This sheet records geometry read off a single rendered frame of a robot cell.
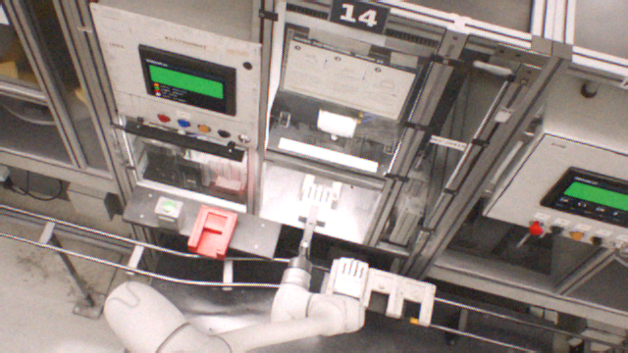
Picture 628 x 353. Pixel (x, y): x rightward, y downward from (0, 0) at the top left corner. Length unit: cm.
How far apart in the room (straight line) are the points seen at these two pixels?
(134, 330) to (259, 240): 83
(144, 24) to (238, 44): 23
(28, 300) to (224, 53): 200
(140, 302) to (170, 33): 64
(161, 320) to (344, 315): 61
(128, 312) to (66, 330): 165
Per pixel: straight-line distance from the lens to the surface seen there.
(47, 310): 334
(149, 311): 164
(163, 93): 185
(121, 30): 175
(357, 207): 245
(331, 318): 199
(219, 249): 228
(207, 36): 164
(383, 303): 240
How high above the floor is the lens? 307
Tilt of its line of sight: 61 degrees down
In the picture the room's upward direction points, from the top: 12 degrees clockwise
